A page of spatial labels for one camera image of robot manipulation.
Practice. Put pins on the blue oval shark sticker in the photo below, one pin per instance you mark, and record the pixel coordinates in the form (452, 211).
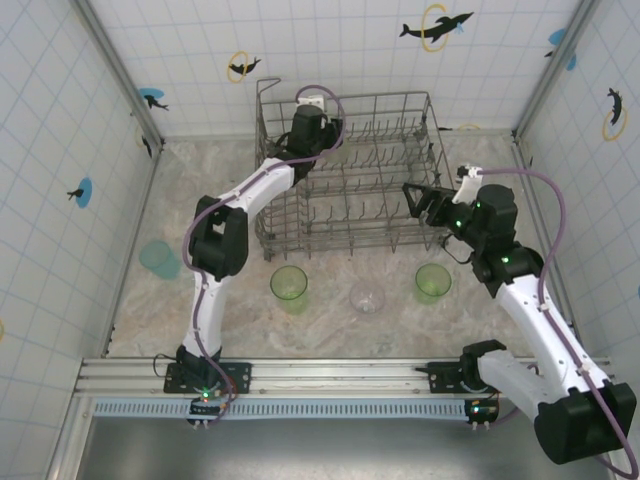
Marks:
(150, 95)

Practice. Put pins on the right controller board with LED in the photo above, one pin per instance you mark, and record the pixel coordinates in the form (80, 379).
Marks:
(480, 411)

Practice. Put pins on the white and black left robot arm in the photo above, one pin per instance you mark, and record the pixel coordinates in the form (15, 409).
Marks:
(212, 325)

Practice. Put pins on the aluminium frame floor bar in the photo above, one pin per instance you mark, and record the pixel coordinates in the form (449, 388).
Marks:
(521, 155)
(146, 200)

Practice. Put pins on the blue patch wall sticker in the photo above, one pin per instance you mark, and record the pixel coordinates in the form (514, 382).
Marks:
(557, 36)

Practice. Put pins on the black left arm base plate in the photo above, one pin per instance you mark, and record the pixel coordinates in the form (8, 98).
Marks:
(240, 375)

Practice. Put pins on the teal translucent plastic cup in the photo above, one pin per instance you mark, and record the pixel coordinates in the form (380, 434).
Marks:
(160, 262)

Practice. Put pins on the aluminium frame post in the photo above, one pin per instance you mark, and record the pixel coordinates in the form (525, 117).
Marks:
(555, 65)
(120, 75)

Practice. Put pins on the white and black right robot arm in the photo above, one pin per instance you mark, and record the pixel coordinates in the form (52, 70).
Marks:
(530, 310)

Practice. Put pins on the green translucent plastic cup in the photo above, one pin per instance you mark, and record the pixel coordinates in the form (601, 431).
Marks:
(432, 287)
(290, 295)

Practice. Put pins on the controller board with led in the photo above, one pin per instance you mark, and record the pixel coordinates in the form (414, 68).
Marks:
(480, 411)
(205, 407)

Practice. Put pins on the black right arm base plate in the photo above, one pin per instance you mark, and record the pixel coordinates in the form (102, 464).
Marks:
(442, 377)

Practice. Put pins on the aluminium mounting rail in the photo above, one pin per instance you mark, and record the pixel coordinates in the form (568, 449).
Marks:
(325, 375)

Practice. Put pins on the blue oval black animal sticker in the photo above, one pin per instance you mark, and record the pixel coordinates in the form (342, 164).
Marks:
(86, 192)

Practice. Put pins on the left controller board with LED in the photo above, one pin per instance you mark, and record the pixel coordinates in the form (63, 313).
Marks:
(205, 407)

